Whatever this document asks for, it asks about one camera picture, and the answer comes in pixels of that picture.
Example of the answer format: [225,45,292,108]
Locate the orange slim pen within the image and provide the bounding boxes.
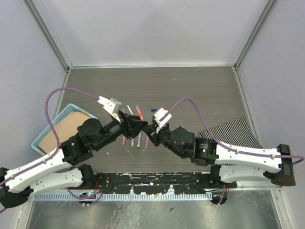
[122,136,126,146]

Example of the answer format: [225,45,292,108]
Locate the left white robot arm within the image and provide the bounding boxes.
[0,112,148,208]

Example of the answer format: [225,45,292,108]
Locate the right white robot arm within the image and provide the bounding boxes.
[144,121,296,188]

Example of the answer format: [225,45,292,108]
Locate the white marker green end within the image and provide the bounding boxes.
[137,131,142,149]

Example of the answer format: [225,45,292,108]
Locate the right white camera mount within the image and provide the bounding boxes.
[153,108,172,134]

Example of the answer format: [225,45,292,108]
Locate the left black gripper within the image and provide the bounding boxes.
[95,110,149,151]

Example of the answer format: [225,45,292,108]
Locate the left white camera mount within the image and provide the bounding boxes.
[98,96,122,123]

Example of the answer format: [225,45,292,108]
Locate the light blue plastic basket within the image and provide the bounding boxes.
[31,104,95,155]

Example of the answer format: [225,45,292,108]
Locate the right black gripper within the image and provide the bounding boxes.
[144,121,186,158]

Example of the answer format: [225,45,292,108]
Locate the orange white marker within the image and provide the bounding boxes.
[135,105,144,121]

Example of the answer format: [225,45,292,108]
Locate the striped black white cloth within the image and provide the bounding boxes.
[210,118,262,148]

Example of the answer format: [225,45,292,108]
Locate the pink highlighter pen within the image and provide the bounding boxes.
[145,136,149,149]

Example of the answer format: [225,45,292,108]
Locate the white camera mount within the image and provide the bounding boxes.
[98,96,122,123]
[153,108,172,134]

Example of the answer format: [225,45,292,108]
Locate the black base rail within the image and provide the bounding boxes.
[88,172,223,195]

